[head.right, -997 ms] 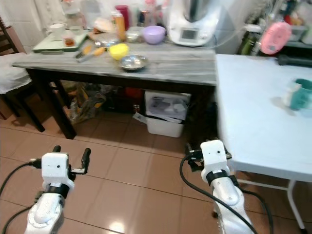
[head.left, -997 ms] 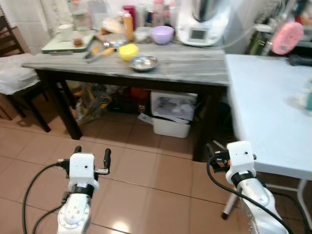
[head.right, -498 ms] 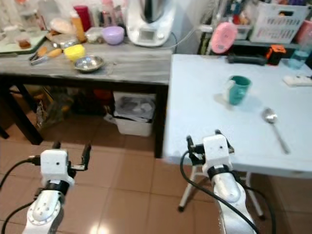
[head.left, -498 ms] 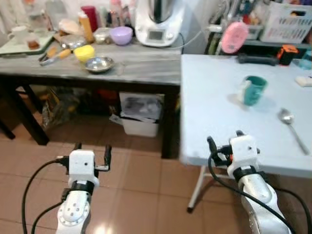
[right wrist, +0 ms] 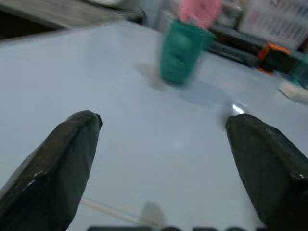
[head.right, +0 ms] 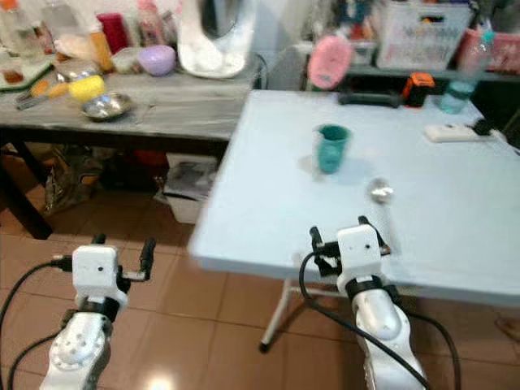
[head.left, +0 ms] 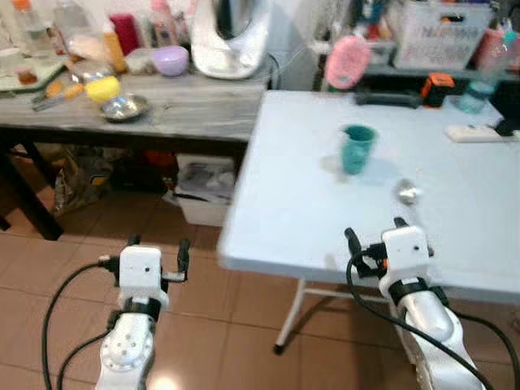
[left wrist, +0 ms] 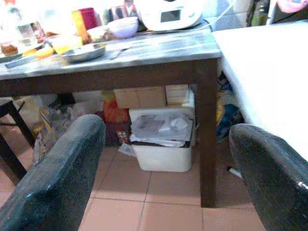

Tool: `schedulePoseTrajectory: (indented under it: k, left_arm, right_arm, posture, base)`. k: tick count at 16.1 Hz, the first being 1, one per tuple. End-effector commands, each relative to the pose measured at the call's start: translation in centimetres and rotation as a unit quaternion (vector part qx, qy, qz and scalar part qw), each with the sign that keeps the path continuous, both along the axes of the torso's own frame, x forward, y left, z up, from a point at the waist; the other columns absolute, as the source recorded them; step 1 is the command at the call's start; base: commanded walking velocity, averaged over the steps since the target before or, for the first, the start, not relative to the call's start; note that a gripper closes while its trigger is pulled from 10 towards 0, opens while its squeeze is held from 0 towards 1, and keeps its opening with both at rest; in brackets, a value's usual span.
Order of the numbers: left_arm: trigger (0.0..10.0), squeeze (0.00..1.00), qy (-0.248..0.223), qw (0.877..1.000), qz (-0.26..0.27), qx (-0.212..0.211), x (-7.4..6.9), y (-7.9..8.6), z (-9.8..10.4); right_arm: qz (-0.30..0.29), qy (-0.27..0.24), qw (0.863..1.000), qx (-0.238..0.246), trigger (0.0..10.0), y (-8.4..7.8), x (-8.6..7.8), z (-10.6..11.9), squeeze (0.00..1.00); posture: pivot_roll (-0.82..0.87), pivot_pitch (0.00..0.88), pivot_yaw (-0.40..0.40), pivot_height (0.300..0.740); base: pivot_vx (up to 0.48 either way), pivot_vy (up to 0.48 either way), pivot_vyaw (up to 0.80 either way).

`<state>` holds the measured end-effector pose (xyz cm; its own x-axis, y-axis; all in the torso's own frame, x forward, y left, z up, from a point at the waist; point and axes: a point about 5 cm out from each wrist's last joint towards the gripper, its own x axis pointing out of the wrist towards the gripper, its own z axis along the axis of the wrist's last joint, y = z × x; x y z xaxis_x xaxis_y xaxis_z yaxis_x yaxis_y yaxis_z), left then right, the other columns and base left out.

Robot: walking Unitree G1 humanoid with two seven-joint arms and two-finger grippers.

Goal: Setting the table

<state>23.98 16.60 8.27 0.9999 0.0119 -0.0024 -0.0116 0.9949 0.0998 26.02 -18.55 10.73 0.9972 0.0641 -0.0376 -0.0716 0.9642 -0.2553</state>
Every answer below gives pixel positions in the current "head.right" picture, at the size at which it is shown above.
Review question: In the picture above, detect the patterned bag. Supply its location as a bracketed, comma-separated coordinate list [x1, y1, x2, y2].
[44, 145, 103, 215]

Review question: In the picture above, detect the white plastic storage box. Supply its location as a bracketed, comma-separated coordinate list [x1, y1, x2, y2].
[164, 154, 217, 225]

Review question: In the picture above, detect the white folding table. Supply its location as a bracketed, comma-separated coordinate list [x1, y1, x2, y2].
[188, 89, 520, 353]

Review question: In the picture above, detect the teal plastic cup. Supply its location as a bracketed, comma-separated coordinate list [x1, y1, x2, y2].
[316, 123, 353, 175]

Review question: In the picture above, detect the white power strip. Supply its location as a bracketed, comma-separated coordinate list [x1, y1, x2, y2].
[423, 123, 479, 144]

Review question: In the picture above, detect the steel bowl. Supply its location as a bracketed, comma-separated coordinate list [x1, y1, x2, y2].
[82, 92, 136, 123]

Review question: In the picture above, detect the orange and black device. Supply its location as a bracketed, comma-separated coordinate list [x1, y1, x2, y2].
[401, 71, 438, 108]

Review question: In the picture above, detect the grey wooden table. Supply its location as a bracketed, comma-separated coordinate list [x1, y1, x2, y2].
[0, 68, 258, 241]

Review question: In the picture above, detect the yellow container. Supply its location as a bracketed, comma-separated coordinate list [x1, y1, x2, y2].
[68, 74, 107, 103]

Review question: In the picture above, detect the clear blue water bottle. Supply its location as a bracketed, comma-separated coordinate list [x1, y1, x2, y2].
[438, 30, 497, 115]

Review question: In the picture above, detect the pink oval object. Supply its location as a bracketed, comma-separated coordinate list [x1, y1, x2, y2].
[306, 33, 355, 91]

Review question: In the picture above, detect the green tray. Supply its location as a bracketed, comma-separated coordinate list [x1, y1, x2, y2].
[0, 56, 54, 89]

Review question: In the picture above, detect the small clear container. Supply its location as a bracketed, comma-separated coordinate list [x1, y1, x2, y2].
[111, 46, 141, 75]

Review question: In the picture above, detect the purple bowl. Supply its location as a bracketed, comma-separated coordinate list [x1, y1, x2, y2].
[136, 44, 177, 77]

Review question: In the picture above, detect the orange sauce bottle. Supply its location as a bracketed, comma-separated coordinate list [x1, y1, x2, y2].
[89, 22, 115, 73]

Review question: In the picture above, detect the white plastic basket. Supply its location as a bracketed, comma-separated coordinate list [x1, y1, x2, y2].
[375, 1, 473, 71]

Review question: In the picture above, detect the clear food bag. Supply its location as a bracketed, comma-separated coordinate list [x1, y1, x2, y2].
[52, 32, 99, 63]

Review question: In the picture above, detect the red container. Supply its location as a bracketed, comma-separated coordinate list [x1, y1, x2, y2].
[95, 11, 129, 56]

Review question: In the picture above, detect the white kitchen appliance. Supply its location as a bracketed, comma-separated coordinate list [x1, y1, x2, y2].
[176, 0, 258, 80]

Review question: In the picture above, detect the pink bottle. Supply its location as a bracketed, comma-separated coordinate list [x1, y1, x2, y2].
[136, 0, 164, 46]

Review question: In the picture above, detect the clear bottle orange cap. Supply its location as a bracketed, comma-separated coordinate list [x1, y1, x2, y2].
[0, 0, 42, 59]

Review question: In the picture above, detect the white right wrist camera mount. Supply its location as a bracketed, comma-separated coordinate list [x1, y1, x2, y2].
[336, 224, 388, 282]

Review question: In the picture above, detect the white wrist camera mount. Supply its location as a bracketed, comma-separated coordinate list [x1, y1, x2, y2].
[336, 224, 388, 282]
[71, 245, 129, 310]

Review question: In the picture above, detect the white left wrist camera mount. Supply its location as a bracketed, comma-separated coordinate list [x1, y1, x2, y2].
[71, 245, 129, 310]

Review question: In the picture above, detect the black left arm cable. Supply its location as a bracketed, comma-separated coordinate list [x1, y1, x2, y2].
[0, 255, 74, 390]

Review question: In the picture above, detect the long black handle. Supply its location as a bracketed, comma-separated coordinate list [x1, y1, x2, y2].
[338, 90, 406, 108]

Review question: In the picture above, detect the black plug with cable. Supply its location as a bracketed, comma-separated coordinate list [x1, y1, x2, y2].
[472, 119, 520, 153]

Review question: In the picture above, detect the orange handled tool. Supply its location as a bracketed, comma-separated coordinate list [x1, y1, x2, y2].
[15, 78, 72, 111]

